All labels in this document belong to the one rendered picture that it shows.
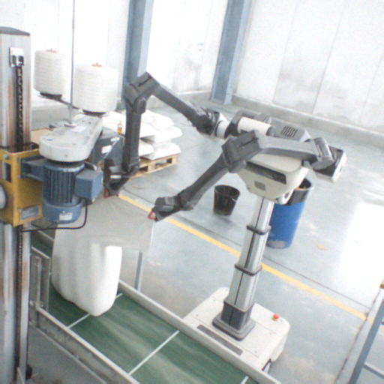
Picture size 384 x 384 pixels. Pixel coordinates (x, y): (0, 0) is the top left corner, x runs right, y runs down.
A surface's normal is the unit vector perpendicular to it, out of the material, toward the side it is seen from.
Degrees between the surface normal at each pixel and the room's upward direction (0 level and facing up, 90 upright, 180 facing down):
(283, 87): 90
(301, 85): 90
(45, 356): 0
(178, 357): 0
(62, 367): 0
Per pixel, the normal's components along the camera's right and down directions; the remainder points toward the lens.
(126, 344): 0.17, -0.90
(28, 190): 0.80, 0.36
